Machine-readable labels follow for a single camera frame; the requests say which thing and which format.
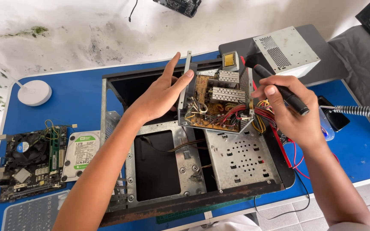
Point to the person's right hand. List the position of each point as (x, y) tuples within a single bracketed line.
[(297, 125)]

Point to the person's left hand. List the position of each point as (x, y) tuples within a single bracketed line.
[(154, 99)]

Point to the black cleaning brush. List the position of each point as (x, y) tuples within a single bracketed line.
[(286, 94)]

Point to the power supply unit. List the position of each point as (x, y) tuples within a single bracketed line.
[(217, 102)]

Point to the clear plastic box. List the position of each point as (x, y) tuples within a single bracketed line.
[(329, 131)]

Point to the black phone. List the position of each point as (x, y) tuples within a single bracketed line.
[(337, 120)]

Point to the soldering iron spring stand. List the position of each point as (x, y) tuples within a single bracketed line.
[(355, 110)]

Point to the dark grey case panel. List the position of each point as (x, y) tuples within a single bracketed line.
[(329, 64)]

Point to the metal computer case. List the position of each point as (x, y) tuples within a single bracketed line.
[(185, 166)]

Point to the silver power supply cover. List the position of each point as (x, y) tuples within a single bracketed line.
[(287, 51)]

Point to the grey cloth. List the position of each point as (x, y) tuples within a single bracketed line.
[(365, 70)]

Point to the hard drive with green label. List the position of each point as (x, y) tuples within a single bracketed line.
[(80, 155)]

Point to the black circuit board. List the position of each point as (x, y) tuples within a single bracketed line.
[(180, 6)]

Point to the white desk lamp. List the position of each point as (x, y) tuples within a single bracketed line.
[(34, 93)]

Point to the person's white clothing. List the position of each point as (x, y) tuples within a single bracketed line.
[(226, 224)]

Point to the black computer motherboard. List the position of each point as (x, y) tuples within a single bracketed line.
[(30, 160)]

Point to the clear plastic screw tray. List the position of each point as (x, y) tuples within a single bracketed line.
[(34, 213)]

